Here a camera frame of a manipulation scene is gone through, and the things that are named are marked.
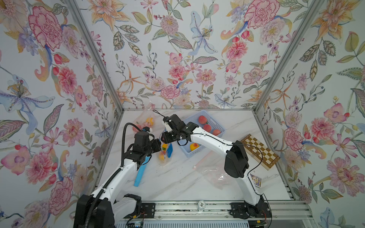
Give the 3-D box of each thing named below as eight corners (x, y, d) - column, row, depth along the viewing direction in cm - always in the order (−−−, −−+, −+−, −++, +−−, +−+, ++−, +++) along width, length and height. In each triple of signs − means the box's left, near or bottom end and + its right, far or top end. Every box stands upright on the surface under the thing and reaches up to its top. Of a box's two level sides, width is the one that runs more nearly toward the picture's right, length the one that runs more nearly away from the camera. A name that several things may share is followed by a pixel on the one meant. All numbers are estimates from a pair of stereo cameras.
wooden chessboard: (267, 170, 91) (270, 168, 88) (238, 143, 103) (239, 140, 100) (277, 161, 95) (280, 158, 92) (248, 136, 107) (250, 133, 104)
